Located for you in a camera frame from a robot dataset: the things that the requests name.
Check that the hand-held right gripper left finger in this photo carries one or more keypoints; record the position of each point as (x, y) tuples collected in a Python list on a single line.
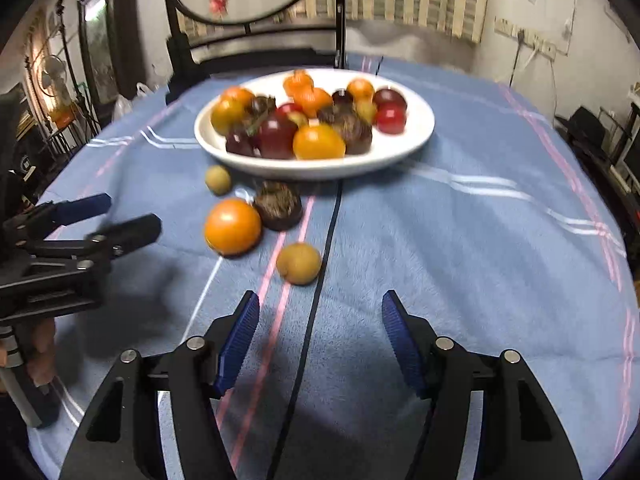
[(239, 340)]

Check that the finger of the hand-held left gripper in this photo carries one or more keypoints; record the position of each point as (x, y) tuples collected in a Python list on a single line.
[(127, 232), (82, 208)]

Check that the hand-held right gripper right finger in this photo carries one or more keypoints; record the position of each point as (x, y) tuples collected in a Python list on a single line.
[(405, 345)]

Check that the yellow fruit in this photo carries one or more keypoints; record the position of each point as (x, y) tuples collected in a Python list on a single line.
[(298, 263), (227, 116)]

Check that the large orange fruit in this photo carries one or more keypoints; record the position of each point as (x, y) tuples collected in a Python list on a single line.
[(232, 226)]

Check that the dark purple fruit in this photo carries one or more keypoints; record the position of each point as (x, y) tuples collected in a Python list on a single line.
[(240, 142)]

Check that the white plate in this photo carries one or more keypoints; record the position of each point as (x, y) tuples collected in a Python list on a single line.
[(400, 150)]

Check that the small red fruit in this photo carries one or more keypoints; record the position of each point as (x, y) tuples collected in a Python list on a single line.
[(289, 108)]

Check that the yellow-orange fruit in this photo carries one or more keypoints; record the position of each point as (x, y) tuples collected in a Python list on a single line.
[(318, 142)]

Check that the person's left hand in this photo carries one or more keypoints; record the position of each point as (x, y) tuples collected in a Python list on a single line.
[(42, 350)]

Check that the orange box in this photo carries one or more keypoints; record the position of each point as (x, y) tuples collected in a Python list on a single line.
[(62, 117)]

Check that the blue striped blanket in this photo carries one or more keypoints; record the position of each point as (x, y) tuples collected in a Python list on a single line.
[(450, 260)]

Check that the white plastic bag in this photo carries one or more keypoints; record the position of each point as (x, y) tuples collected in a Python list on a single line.
[(125, 105)]

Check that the electric fan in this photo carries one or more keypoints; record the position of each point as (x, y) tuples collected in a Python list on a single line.
[(52, 72)]

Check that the black light stand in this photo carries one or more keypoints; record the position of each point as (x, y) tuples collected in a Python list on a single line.
[(67, 60)]

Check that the dark wooden framed panel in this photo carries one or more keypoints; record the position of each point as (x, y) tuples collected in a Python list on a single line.
[(125, 35)]

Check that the dark desk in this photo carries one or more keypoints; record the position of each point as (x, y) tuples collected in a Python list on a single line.
[(610, 185)]

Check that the black hat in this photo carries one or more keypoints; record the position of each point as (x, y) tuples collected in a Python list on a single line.
[(582, 122)]

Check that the wall power strip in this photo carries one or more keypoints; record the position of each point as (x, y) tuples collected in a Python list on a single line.
[(537, 45)]

